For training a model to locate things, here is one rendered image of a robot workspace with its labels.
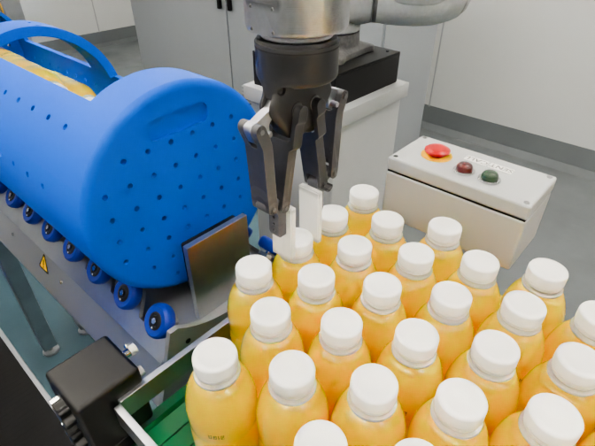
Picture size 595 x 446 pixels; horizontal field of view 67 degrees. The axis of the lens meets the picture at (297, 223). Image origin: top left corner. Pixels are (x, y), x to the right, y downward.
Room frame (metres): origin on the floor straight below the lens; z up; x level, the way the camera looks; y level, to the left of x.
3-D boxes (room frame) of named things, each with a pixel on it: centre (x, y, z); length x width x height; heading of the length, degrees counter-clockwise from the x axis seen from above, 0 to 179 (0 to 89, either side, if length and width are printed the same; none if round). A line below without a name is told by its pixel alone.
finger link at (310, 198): (0.43, -0.01, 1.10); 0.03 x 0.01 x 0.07; 48
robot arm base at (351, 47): (1.22, -0.06, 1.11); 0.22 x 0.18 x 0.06; 54
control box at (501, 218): (0.55, -0.24, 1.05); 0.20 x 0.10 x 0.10; 48
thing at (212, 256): (0.48, 0.11, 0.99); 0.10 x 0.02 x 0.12; 138
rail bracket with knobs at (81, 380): (0.30, 0.21, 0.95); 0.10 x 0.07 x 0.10; 138
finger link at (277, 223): (0.39, 0.03, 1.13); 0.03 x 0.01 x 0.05; 138
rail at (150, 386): (0.42, 0.05, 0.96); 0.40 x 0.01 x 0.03; 138
